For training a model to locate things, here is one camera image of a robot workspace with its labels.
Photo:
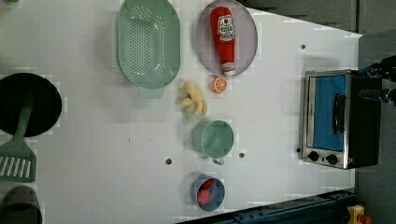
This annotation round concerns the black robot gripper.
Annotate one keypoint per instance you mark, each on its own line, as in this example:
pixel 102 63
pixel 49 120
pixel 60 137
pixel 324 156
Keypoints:
pixel 385 69

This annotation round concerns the grey round plate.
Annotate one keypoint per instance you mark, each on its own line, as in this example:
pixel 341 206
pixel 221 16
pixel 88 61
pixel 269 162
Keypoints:
pixel 246 41

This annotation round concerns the orange slice toy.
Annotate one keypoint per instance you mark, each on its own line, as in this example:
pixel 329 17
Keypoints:
pixel 219 85

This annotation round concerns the red plush ketchup bottle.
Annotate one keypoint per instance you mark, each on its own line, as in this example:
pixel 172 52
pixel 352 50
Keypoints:
pixel 223 33

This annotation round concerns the green mug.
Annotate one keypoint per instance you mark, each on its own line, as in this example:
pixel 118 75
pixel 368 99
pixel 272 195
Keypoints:
pixel 213 138

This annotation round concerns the yellow plush banana toy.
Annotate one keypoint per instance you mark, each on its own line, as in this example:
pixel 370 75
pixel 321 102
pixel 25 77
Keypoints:
pixel 193 100

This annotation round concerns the blue cup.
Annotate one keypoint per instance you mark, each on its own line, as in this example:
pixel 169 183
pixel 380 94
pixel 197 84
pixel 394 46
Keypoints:
pixel 217 192

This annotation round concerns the red strawberry toy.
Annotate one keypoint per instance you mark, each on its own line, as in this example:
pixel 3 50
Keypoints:
pixel 203 195

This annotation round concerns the green perforated colander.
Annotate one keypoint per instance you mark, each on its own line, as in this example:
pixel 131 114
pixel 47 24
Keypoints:
pixel 148 45

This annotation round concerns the black round pan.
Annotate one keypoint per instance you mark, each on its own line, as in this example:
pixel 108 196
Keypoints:
pixel 47 103

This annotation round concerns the green slotted spatula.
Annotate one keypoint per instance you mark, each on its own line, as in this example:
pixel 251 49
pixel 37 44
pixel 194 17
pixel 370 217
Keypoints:
pixel 18 161

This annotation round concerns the blue metal frame rail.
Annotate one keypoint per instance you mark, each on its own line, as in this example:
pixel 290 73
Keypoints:
pixel 326 208

